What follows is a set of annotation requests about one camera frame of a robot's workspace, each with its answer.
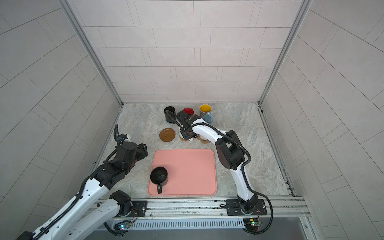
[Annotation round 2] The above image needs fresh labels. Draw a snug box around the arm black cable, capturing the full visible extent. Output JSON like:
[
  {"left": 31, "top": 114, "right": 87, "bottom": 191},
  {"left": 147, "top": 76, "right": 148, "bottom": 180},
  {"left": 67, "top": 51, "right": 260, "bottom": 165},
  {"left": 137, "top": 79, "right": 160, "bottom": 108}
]
[
  {"left": 31, "top": 123, "right": 133, "bottom": 240},
  {"left": 164, "top": 109, "right": 274, "bottom": 235}
]

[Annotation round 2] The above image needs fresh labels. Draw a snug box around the black mug red inside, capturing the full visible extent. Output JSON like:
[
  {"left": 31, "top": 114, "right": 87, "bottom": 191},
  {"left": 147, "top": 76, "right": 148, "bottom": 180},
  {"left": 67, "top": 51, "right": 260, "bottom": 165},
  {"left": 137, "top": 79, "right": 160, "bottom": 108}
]
[{"left": 183, "top": 108, "right": 194, "bottom": 117}]

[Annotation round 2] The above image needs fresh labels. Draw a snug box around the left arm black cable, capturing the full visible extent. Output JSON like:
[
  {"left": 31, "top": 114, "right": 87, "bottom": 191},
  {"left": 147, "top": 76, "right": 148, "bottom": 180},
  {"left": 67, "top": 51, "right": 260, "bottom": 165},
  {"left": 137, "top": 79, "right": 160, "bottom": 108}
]
[{"left": 31, "top": 123, "right": 133, "bottom": 240}]

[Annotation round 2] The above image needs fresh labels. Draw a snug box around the pink tray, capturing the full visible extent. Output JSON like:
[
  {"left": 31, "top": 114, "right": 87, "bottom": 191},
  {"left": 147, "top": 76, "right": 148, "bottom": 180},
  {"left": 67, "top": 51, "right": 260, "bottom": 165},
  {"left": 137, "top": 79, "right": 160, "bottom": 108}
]
[{"left": 148, "top": 149, "right": 217, "bottom": 197}]

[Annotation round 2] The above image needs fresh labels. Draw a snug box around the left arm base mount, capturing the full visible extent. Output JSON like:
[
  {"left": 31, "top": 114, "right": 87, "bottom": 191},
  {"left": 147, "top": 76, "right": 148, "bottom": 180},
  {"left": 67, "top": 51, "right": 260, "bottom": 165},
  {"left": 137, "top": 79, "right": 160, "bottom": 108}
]
[{"left": 109, "top": 190, "right": 148, "bottom": 218}]

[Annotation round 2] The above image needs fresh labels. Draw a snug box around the circuit board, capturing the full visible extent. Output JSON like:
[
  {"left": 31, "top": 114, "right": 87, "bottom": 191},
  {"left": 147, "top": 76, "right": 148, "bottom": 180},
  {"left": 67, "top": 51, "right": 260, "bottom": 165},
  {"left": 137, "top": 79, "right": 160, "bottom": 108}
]
[
  {"left": 114, "top": 221, "right": 133, "bottom": 231},
  {"left": 243, "top": 218, "right": 262, "bottom": 229}
]

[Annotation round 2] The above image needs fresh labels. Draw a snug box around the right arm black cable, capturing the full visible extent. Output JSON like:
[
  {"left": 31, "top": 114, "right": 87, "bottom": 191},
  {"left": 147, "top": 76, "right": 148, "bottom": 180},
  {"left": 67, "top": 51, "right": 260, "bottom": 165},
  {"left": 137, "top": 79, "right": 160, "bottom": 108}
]
[{"left": 164, "top": 109, "right": 274, "bottom": 235}]

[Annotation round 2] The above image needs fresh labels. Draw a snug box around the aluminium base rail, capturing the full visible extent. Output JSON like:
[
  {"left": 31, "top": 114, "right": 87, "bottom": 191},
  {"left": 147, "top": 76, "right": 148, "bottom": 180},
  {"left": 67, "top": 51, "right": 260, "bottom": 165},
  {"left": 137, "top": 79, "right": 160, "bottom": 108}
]
[{"left": 58, "top": 196, "right": 310, "bottom": 232}]

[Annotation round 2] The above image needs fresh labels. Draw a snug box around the black mug front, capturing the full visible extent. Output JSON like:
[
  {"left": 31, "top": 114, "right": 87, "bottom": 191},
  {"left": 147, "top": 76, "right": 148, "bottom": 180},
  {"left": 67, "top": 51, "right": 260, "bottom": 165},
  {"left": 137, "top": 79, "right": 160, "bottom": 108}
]
[{"left": 150, "top": 167, "right": 169, "bottom": 195}]

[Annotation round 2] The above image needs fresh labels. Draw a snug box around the blue mug yellow inside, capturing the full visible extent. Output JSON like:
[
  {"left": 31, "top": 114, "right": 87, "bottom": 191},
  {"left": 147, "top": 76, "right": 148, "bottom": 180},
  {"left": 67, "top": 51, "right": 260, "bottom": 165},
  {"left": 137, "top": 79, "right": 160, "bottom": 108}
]
[{"left": 200, "top": 104, "right": 213, "bottom": 124}]

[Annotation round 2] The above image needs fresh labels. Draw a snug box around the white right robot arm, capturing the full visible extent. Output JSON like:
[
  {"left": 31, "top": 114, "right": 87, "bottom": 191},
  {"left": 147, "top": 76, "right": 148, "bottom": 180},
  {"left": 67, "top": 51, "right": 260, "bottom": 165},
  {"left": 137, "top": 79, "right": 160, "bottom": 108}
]
[{"left": 167, "top": 111, "right": 255, "bottom": 202}]

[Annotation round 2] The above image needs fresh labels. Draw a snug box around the dark wooden round coaster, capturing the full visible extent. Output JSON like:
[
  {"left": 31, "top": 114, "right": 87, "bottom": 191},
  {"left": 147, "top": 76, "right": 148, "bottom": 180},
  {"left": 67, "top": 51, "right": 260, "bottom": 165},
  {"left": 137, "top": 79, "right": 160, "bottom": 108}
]
[{"left": 159, "top": 128, "right": 176, "bottom": 143}]

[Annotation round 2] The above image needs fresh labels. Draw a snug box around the left circuit board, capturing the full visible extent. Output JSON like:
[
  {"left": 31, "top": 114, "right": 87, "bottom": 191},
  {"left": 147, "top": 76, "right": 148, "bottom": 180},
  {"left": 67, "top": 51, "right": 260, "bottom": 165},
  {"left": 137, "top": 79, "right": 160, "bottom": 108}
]
[{"left": 114, "top": 221, "right": 133, "bottom": 231}]

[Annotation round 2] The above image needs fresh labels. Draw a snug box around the right circuit board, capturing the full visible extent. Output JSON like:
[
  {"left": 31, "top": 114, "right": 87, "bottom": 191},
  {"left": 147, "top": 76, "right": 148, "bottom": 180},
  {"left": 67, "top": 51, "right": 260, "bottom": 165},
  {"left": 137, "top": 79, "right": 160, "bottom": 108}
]
[{"left": 243, "top": 218, "right": 262, "bottom": 229}]

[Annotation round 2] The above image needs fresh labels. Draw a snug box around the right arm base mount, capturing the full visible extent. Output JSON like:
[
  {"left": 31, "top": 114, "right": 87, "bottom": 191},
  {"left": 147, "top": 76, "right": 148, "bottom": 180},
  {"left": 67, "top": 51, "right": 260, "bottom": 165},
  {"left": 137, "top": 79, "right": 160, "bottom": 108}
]
[{"left": 220, "top": 195, "right": 268, "bottom": 216}]

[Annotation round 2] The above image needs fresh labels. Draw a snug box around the metal corner profile left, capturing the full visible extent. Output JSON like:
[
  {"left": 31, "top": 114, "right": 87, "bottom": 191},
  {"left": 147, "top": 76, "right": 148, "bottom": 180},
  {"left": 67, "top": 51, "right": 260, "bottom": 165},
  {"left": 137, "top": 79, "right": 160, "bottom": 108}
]
[{"left": 58, "top": 0, "right": 124, "bottom": 107}]

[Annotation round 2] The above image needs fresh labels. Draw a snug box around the metal corner profile right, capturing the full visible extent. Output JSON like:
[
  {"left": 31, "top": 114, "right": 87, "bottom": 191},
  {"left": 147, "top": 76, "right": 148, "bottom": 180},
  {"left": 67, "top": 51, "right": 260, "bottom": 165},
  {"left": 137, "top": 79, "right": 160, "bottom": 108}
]
[{"left": 259, "top": 0, "right": 312, "bottom": 107}]

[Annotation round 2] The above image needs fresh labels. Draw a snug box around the metal corner profile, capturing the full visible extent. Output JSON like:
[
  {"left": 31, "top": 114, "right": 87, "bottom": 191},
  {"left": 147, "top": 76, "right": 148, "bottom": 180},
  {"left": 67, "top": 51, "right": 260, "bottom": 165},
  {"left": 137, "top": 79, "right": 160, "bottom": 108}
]
[
  {"left": 259, "top": 0, "right": 312, "bottom": 107},
  {"left": 58, "top": 0, "right": 124, "bottom": 107}
]

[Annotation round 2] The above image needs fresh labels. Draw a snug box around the cork paw print coaster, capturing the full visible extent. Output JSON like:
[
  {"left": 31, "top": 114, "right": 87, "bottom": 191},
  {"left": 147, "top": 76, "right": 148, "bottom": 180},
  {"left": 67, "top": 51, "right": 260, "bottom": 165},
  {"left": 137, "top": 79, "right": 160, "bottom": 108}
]
[{"left": 198, "top": 137, "right": 210, "bottom": 144}]

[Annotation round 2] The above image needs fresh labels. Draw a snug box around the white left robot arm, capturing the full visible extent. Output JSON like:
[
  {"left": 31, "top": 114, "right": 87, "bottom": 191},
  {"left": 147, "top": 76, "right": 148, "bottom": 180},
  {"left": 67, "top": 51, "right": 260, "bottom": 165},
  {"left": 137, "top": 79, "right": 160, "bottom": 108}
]
[{"left": 18, "top": 142, "right": 148, "bottom": 240}]

